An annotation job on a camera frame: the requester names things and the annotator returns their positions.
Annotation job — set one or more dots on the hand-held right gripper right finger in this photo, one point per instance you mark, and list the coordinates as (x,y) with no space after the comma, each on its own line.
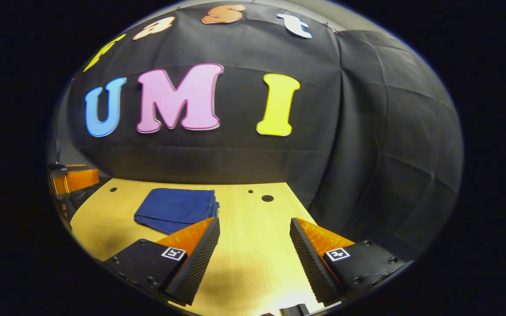
(308,256)

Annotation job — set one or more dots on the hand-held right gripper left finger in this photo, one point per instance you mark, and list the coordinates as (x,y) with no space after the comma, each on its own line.
(200,259)

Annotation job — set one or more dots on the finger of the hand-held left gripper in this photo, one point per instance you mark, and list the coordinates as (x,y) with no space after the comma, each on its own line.
(77,181)
(75,165)

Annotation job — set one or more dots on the blue denim jeans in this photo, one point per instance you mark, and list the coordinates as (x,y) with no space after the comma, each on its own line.
(169,208)

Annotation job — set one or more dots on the black backdrop cloth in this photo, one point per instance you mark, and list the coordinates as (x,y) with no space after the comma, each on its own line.
(257,153)

